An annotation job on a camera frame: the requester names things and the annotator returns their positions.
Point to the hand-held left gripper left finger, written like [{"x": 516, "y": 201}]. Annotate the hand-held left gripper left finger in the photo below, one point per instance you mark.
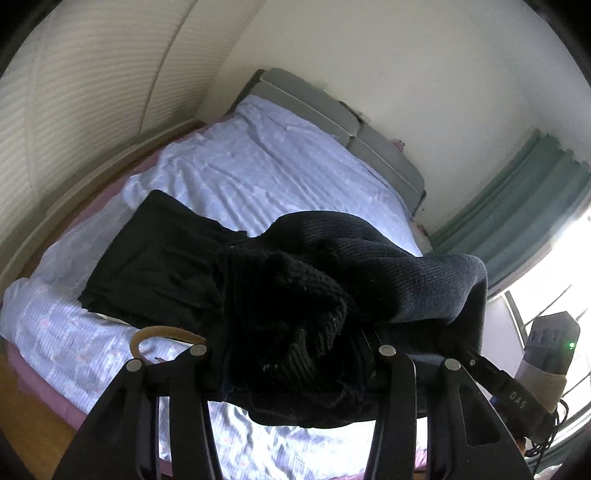
[{"x": 138, "y": 415}]

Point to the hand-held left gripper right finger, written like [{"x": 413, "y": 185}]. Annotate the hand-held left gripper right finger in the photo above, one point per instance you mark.
[{"x": 461, "y": 415}]

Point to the black pants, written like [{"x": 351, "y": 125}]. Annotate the black pants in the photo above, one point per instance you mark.
[{"x": 369, "y": 258}]

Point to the barred window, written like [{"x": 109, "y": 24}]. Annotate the barred window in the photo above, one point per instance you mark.
[{"x": 554, "y": 277}]

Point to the folded black clothes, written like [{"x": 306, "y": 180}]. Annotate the folded black clothes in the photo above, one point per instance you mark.
[{"x": 152, "y": 258}]

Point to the teal curtain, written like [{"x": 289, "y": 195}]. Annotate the teal curtain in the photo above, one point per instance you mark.
[{"x": 517, "y": 207}]

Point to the grey padded headboard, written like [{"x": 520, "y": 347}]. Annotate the grey padded headboard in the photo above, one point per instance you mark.
[{"x": 383, "y": 157}]

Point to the small pink headboard item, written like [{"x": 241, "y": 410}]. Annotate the small pink headboard item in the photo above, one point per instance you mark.
[{"x": 399, "y": 145}]

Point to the white wardrobe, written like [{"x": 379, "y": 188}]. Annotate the white wardrobe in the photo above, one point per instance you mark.
[{"x": 92, "y": 69}]

